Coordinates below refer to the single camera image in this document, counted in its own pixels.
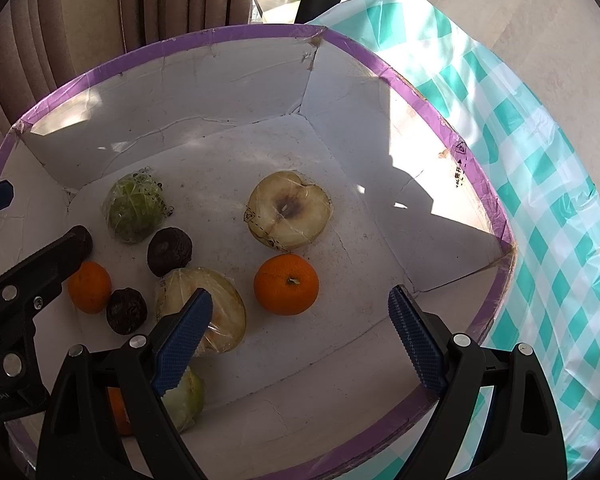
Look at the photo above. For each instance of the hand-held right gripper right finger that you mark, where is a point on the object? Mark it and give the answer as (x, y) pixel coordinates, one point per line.
(415, 340)

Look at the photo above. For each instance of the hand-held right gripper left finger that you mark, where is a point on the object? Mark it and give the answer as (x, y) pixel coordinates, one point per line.
(180, 340)

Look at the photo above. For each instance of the small tangerine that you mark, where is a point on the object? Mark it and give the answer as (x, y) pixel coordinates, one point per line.
(89, 287)
(117, 410)

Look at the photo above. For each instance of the plastic-wrapped yellowish apple half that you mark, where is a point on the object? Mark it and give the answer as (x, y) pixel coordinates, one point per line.
(227, 320)

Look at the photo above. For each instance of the dark wrinkled passion fruit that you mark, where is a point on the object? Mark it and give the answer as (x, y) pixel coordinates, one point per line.
(169, 251)
(126, 310)

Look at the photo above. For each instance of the plastic-wrapped pale green apple half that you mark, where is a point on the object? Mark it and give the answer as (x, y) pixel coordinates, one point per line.
(187, 402)

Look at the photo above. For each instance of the green cabbage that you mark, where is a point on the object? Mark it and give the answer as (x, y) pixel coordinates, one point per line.
(132, 207)

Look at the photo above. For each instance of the large orange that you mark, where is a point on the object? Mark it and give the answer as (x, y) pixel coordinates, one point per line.
(286, 284)

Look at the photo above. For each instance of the plastic-wrapped brown-cored apple half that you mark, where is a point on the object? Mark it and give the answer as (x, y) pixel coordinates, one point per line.
(287, 210)

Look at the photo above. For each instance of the purple cardboard box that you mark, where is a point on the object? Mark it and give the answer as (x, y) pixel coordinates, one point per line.
(230, 110)

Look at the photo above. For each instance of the teal checkered tablecloth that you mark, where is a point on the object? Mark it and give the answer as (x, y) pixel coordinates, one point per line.
(540, 210)

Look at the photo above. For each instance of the brown pleated curtain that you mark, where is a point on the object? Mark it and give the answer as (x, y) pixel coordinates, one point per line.
(105, 5)

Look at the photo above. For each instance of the light wooden desk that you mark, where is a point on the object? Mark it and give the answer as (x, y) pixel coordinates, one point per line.
(275, 10)

